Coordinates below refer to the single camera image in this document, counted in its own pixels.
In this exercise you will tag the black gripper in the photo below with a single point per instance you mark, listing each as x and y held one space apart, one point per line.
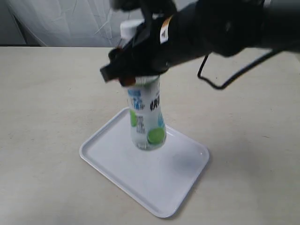
148 50

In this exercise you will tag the clear bottle with white cap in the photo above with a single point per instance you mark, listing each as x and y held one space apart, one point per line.
148 130

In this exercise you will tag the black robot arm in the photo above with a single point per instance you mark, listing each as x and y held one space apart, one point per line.
226 27

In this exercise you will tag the white plastic tray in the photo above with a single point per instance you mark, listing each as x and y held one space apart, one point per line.
160 179

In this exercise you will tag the white backdrop cloth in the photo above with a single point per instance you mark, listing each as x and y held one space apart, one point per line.
79 23

